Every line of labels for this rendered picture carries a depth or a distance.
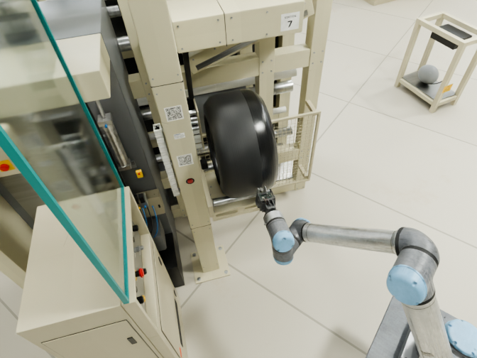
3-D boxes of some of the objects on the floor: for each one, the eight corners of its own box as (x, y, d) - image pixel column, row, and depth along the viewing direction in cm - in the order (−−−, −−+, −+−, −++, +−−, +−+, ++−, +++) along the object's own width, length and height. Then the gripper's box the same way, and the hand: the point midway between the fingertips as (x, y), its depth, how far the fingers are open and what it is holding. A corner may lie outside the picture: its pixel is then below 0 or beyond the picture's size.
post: (203, 273, 261) (55, -252, 73) (200, 258, 270) (61, -246, 82) (220, 269, 263) (117, -254, 75) (216, 254, 271) (116, -249, 84)
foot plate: (196, 284, 256) (195, 283, 254) (190, 253, 273) (189, 251, 271) (231, 275, 259) (230, 273, 258) (223, 245, 277) (222, 243, 275)
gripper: (282, 206, 152) (267, 176, 168) (262, 211, 151) (249, 180, 166) (282, 219, 158) (267, 189, 173) (262, 224, 157) (250, 192, 172)
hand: (260, 190), depth 171 cm, fingers closed
